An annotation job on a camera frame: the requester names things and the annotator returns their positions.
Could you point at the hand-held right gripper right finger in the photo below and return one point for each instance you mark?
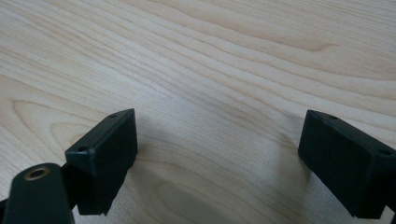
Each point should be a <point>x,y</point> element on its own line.
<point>345,161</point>

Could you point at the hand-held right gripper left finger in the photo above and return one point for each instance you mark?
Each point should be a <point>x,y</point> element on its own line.
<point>106,158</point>

